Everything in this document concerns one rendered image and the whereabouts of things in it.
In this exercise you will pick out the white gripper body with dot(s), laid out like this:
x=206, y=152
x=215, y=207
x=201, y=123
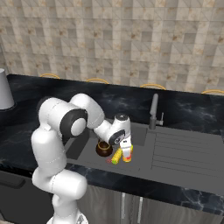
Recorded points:
x=126, y=150

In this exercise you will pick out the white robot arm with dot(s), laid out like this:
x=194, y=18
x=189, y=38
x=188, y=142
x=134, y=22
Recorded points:
x=48, y=151

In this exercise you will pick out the dark brown teapot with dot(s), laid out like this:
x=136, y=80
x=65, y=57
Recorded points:
x=103, y=150

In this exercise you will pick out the grey sink with drainboard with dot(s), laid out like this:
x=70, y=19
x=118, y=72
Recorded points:
x=178, y=154

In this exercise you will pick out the orange yellow object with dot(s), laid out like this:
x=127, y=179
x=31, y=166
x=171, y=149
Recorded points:
x=127, y=159

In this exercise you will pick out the grey tap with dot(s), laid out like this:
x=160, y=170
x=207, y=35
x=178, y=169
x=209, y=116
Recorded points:
x=153, y=110

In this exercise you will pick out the grey cupboard door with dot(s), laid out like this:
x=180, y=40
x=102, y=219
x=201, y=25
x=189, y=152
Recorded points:
x=102, y=204
x=180, y=214

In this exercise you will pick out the yellow stool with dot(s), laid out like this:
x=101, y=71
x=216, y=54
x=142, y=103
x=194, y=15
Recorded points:
x=49, y=75
x=97, y=80
x=213, y=91
x=152, y=85

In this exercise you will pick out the black dishwasher front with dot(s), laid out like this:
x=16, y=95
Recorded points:
x=26, y=201

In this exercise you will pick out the pale grey cylinder container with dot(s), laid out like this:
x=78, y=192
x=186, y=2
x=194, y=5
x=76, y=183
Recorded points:
x=4, y=90

